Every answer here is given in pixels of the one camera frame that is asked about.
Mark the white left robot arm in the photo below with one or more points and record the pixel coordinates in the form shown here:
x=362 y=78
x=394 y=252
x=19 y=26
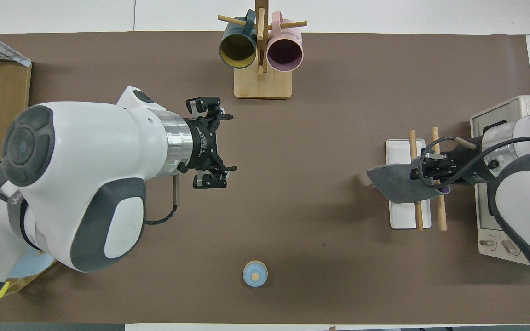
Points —
x=85 y=161

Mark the purple and grey towel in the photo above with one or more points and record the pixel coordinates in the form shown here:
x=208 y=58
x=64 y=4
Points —
x=394 y=184

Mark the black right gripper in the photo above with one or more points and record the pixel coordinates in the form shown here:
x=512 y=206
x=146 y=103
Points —
x=463 y=163

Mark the dark teal mug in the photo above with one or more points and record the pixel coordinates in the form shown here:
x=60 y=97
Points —
x=237 y=48

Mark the white towel rack wooden bars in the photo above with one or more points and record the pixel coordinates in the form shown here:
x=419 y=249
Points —
x=400 y=216

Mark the blue bell wooden knob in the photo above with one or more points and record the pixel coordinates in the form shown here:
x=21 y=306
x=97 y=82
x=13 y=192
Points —
x=255 y=274

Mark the beige toaster oven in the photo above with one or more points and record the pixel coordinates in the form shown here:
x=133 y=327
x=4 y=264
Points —
x=488 y=225

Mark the wooden plate rack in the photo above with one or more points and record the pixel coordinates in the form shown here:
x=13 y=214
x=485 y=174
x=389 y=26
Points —
x=21 y=282

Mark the brown table mat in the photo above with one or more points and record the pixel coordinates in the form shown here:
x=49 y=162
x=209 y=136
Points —
x=292 y=184

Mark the light blue plate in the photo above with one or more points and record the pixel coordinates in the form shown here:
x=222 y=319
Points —
x=32 y=266

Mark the pink mug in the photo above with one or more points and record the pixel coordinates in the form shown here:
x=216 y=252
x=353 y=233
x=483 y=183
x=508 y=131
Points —
x=285 y=53

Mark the wooden mug tree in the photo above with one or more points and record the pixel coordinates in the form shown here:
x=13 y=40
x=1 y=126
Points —
x=262 y=87

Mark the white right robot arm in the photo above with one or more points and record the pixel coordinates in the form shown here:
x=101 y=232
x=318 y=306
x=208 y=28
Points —
x=522 y=197

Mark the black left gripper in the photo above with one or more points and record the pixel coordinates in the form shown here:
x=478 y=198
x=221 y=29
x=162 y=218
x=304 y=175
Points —
x=203 y=142

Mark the wooden shelf box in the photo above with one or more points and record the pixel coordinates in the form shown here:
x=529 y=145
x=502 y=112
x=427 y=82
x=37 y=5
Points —
x=5 y=101

